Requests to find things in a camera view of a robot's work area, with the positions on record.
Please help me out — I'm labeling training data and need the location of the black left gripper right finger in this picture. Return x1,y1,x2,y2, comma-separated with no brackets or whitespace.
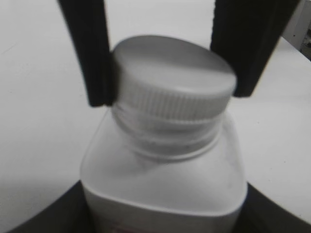
234,183,311,233

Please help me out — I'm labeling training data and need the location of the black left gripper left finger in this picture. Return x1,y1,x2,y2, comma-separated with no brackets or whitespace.
6,181,96,233

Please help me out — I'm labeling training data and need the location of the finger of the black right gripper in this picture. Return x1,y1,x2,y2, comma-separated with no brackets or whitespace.
58,0,117,107
210,0,299,98

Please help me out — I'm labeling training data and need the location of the white yili changqing yogurt bottle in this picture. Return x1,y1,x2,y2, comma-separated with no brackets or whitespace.
80,112,247,233

